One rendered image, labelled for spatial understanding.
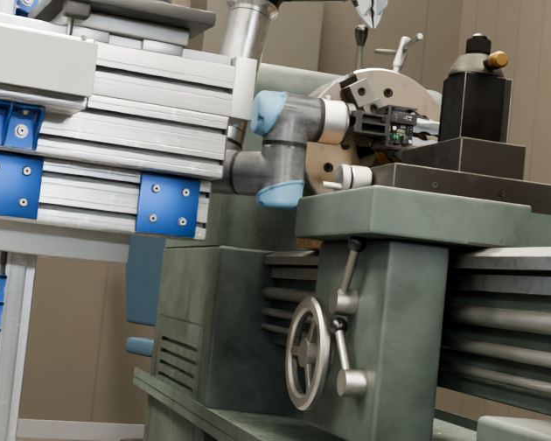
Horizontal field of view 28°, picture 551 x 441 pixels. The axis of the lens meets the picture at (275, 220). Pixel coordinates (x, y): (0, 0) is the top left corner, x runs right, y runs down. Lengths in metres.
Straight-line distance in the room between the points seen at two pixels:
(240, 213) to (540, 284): 1.07
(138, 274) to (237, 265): 2.79
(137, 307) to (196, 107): 3.47
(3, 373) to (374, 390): 0.64
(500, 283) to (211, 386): 1.00
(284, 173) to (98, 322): 3.56
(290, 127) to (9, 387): 0.61
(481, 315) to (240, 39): 0.79
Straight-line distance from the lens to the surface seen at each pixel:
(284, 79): 2.27
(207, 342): 2.22
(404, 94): 2.19
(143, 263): 4.94
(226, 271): 2.20
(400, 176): 1.46
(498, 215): 1.40
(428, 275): 1.39
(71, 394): 5.29
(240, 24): 1.94
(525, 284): 1.27
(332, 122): 1.82
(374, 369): 1.37
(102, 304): 5.29
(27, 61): 1.40
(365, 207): 1.34
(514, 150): 1.56
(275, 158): 1.79
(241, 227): 2.21
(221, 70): 1.59
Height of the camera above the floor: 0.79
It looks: 4 degrees up
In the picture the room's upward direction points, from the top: 6 degrees clockwise
